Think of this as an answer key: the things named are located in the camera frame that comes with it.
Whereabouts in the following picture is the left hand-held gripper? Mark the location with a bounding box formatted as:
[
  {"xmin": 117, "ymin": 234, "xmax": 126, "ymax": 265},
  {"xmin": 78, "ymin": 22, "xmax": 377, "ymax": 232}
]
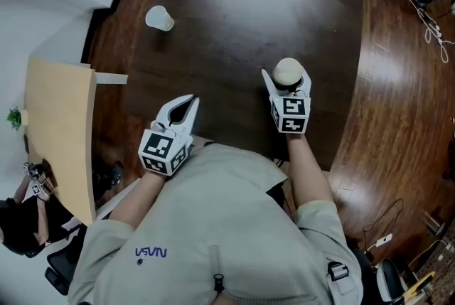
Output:
[{"xmin": 137, "ymin": 94, "xmax": 200, "ymax": 177}]

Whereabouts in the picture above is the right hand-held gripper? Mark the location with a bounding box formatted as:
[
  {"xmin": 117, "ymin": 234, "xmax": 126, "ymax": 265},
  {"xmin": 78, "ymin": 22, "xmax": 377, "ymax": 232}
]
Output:
[{"xmin": 261, "ymin": 68, "xmax": 313, "ymax": 134}]

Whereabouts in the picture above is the white plastic round knob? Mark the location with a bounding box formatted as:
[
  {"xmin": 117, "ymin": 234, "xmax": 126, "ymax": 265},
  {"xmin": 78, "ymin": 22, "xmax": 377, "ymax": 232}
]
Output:
[{"xmin": 272, "ymin": 58, "xmax": 304, "ymax": 85}]

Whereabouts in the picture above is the person's left forearm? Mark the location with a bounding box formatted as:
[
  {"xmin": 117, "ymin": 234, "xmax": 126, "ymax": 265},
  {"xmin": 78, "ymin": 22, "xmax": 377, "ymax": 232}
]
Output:
[{"xmin": 108, "ymin": 170, "xmax": 166, "ymax": 226}]

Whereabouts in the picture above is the person's right forearm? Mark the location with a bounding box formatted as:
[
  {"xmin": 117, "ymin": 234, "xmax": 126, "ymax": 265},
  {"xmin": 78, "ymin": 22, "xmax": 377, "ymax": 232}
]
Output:
[{"xmin": 286, "ymin": 132, "xmax": 335, "ymax": 223}]

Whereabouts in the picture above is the white paper cup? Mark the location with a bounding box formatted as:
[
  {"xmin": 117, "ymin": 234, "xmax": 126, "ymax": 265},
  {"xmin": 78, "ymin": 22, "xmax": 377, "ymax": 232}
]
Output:
[{"xmin": 144, "ymin": 5, "xmax": 175, "ymax": 31}]

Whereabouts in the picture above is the white desk leg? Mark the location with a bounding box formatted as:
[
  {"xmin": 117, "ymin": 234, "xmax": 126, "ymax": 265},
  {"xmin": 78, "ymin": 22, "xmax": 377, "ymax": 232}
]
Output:
[
  {"xmin": 94, "ymin": 72, "xmax": 129, "ymax": 85},
  {"xmin": 94, "ymin": 177, "xmax": 142, "ymax": 221}
]

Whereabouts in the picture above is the person's beige sweatshirt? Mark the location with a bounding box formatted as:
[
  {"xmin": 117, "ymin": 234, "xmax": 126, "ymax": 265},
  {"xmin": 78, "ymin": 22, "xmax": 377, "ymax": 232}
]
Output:
[{"xmin": 67, "ymin": 143, "xmax": 363, "ymax": 305}]

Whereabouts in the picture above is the white power strip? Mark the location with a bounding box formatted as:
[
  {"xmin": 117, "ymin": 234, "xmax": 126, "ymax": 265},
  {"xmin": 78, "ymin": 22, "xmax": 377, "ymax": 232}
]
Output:
[
  {"xmin": 365, "ymin": 232, "xmax": 394, "ymax": 248},
  {"xmin": 432, "ymin": 23, "xmax": 445, "ymax": 45}
]

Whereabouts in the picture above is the small potted plant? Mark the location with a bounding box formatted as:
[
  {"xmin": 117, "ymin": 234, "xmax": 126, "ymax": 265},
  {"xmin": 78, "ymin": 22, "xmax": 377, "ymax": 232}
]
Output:
[{"xmin": 6, "ymin": 106, "xmax": 29, "ymax": 130}]

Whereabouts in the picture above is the black mesh office chair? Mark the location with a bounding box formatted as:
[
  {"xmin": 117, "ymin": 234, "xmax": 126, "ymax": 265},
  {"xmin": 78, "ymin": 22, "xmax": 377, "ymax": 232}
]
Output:
[{"xmin": 44, "ymin": 225, "xmax": 88, "ymax": 296}]

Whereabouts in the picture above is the silver metal cylinder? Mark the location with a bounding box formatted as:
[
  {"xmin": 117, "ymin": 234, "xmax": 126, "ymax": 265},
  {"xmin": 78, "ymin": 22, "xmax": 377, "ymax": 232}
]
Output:
[{"xmin": 421, "ymin": 210, "xmax": 447, "ymax": 237}]

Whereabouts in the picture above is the grey office chair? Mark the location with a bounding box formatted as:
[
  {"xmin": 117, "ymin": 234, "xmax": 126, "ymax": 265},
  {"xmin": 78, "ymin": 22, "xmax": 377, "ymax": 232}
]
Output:
[{"xmin": 375, "ymin": 257, "xmax": 410, "ymax": 305}]

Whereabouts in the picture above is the black cable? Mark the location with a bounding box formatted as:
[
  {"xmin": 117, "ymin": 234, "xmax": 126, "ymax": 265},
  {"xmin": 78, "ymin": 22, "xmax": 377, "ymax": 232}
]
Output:
[{"xmin": 362, "ymin": 198, "xmax": 405, "ymax": 255}]

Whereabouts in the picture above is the grey strap buckle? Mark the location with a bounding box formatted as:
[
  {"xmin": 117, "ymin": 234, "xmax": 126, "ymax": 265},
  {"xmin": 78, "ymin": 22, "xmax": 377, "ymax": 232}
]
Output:
[{"xmin": 326, "ymin": 260, "xmax": 351, "ymax": 294}]

